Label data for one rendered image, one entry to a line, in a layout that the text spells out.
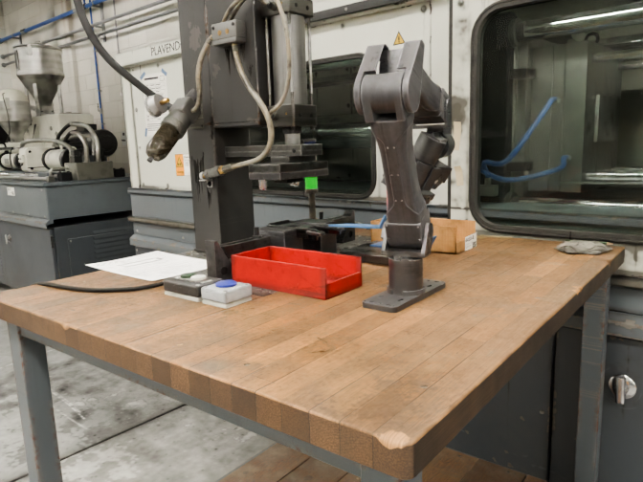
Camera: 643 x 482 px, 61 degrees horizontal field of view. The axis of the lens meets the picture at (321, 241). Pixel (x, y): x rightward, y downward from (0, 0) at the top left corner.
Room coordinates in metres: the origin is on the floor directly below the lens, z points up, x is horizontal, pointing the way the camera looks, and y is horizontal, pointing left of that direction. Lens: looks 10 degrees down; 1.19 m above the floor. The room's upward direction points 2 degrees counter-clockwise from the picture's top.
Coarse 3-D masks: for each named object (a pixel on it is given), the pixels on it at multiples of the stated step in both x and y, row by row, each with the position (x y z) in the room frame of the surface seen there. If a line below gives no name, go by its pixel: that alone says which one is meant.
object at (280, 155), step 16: (288, 128) 1.32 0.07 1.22; (288, 144) 1.30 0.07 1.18; (304, 144) 1.29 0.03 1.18; (320, 144) 1.33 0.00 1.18; (272, 160) 1.32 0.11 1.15; (288, 160) 1.29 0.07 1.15; (304, 160) 1.33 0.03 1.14; (256, 176) 1.28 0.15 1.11; (272, 176) 1.25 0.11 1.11; (288, 176) 1.25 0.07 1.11; (304, 176) 1.30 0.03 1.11
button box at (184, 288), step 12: (180, 276) 1.05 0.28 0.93; (60, 288) 1.11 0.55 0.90; (72, 288) 1.09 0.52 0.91; (84, 288) 1.08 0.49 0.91; (96, 288) 1.07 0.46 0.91; (108, 288) 1.07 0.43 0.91; (120, 288) 1.07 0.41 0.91; (132, 288) 1.07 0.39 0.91; (144, 288) 1.08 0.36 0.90; (168, 288) 1.03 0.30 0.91; (180, 288) 1.01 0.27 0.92; (192, 288) 0.99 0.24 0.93; (192, 300) 0.99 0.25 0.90
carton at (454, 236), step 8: (376, 224) 1.46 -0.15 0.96; (432, 224) 1.49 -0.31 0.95; (440, 224) 1.47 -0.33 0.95; (448, 224) 1.46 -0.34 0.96; (456, 224) 1.44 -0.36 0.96; (464, 224) 1.43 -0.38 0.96; (472, 224) 1.42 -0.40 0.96; (376, 232) 1.46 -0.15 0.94; (440, 232) 1.35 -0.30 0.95; (448, 232) 1.33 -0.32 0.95; (456, 232) 1.32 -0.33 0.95; (464, 232) 1.43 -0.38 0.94; (472, 232) 1.42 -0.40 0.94; (440, 240) 1.35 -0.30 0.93; (448, 240) 1.33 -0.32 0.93; (456, 240) 1.32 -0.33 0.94; (464, 240) 1.36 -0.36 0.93; (472, 240) 1.40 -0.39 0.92; (432, 248) 1.36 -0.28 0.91; (440, 248) 1.35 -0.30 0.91; (448, 248) 1.33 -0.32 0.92; (456, 248) 1.32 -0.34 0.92; (464, 248) 1.36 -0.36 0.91
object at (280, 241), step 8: (272, 240) 1.26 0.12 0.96; (280, 240) 1.24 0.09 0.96; (288, 240) 1.25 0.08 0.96; (296, 240) 1.27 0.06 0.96; (304, 240) 1.37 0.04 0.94; (312, 240) 1.36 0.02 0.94; (320, 240) 1.34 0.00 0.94; (328, 240) 1.37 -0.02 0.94; (336, 240) 1.39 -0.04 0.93; (296, 248) 1.27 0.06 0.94; (304, 248) 1.38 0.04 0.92; (312, 248) 1.36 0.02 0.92; (320, 248) 1.34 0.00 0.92; (328, 248) 1.37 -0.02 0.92; (336, 248) 1.39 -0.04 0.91
